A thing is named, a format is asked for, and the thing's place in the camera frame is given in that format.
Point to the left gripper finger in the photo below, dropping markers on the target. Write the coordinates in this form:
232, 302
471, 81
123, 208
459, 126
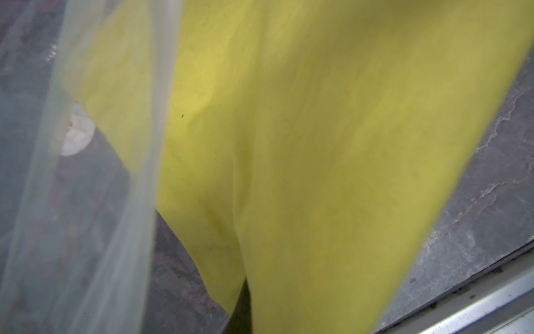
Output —
240, 321

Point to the yellow green garment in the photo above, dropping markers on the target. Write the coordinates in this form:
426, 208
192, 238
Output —
311, 145

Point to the clear plastic vacuum bag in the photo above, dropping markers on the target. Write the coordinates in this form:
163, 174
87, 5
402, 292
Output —
85, 91

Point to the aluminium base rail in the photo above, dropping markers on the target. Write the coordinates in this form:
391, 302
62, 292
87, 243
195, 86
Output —
497, 300

